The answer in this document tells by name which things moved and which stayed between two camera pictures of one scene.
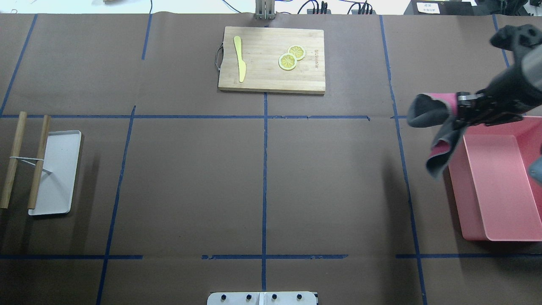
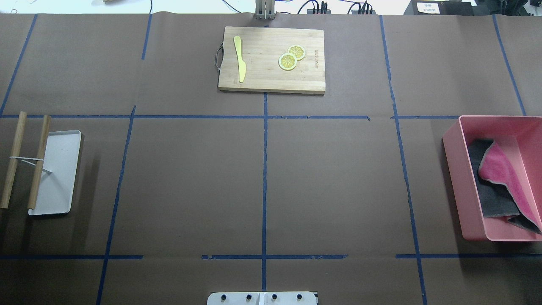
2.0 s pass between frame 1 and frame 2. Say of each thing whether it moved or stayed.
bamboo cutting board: stayed
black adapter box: stayed
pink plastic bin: stayed
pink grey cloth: moved
